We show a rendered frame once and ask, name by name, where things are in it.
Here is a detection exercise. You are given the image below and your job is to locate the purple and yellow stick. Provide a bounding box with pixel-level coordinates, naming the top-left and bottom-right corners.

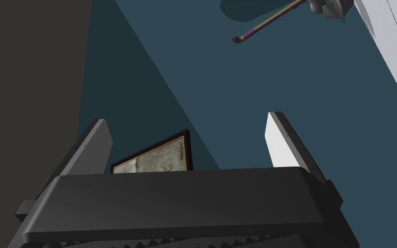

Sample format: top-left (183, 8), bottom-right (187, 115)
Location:
top-left (232, 0), bottom-right (307, 44)

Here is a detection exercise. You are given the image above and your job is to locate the grey ceiling lamp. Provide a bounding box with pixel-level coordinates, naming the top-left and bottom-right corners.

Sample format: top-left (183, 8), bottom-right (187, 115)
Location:
top-left (308, 0), bottom-right (355, 23)

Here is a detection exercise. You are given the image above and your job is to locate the dark framed wall picture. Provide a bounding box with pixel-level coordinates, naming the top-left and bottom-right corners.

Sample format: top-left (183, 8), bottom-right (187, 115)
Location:
top-left (110, 129), bottom-right (194, 174)

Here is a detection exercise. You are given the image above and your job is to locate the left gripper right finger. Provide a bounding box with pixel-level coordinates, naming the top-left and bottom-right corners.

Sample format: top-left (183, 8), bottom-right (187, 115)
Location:
top-left (264, 112), bottom-right (326, 184)

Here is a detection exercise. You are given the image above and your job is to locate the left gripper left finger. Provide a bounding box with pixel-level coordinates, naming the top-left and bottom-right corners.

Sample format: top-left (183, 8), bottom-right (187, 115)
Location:
top-left (35, 118), bottom-right (114, 200)

